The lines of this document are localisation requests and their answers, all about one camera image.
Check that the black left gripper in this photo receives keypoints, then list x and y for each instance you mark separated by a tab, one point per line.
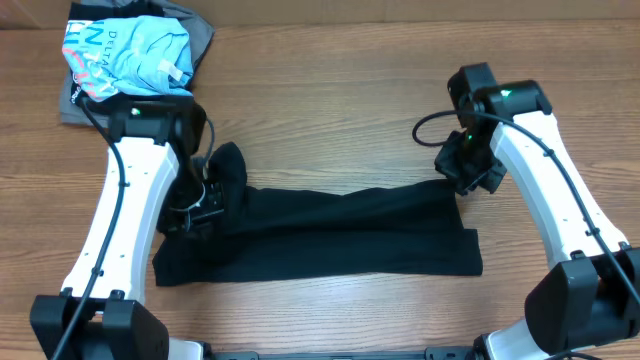
216	204

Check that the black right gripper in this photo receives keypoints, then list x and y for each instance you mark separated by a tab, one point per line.
447	165

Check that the black t-shirt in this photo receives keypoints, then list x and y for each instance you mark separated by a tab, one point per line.
275	234

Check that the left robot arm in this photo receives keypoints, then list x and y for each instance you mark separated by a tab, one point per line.
151	183

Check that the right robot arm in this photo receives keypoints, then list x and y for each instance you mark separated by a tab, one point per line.
590	296

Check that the grey folded garment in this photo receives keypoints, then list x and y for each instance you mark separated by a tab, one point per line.
200	31

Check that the light blue printed shirt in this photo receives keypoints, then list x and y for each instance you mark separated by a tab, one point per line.
139	56

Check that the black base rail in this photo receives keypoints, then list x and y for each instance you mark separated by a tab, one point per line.
430	353

